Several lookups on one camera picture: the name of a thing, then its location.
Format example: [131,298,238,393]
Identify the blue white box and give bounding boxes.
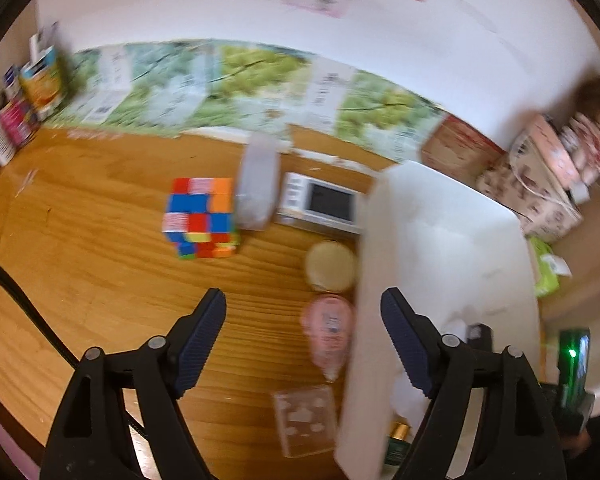
[2,64,23,101]

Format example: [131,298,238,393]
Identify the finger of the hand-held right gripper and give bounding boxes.
[465,324,495,356]

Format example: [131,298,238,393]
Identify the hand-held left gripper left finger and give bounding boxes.
[40,287,228,480]

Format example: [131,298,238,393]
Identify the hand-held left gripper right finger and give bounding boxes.
[381,287,568,480]

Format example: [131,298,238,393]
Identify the green tissue pack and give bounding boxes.
[529,237,571,297]

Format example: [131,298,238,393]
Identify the pink snack box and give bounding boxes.
[0,99,41,148]

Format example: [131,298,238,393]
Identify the white plastic bin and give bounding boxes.
[334,160,543,478]

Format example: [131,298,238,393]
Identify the brown-haired doll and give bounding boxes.
[565,77,600,186]

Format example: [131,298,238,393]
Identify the pink correction tape dispenser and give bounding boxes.
[300,294,356,383]

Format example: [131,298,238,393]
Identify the clear acrylic block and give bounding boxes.
[272,385,338,458]

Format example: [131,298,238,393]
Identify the brown cardboard box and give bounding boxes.
[420,115,506,186]

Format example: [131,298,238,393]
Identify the translucent plastic case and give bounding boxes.
[236,132,282,232]

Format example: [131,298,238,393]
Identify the colourful boxes at left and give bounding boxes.
[20,46,66,121]

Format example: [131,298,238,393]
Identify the patterned gift boxes pile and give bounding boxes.
[480,155,583,238]

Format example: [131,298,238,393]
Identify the white printed box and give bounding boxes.
[29,21,62,63]

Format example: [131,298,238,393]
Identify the black cable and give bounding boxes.
[0,252,146,441]

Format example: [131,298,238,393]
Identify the round cream tin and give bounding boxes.
[305,240,358,293]

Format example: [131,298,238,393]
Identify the white instant camera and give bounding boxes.
[274,172,368,236]

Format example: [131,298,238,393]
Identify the green bottle with gold cap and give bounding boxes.
[382,422,413,468]

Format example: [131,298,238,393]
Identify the multicoloured puzzle cube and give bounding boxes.
[161,176,241,261]

